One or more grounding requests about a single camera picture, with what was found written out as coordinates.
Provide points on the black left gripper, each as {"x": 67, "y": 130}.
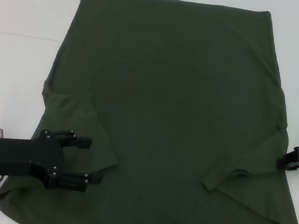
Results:
{"x": 23, "y": 159}

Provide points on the dark green shirt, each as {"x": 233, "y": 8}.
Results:
{"x": 167, "y": 106}

